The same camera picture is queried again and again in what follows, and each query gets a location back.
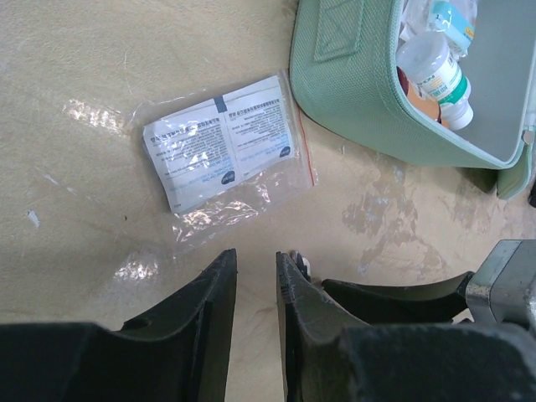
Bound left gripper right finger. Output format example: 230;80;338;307
276;253;535;401

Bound teal cotton swab bag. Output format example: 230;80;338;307
427;0;478;59

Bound small clear plaster bag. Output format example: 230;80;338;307
124;70;317;255

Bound clear bottle green label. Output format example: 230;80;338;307
395;31;474;131

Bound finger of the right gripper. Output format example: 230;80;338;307
322;271;474;325

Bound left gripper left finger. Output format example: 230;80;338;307
1;250;237;401

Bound black handled scissors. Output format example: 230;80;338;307
290;250;312;281

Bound mint green medicine case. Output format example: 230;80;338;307
290;1;535;200

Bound brown medicine bottle orange cap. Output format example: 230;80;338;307
396;67;449;128

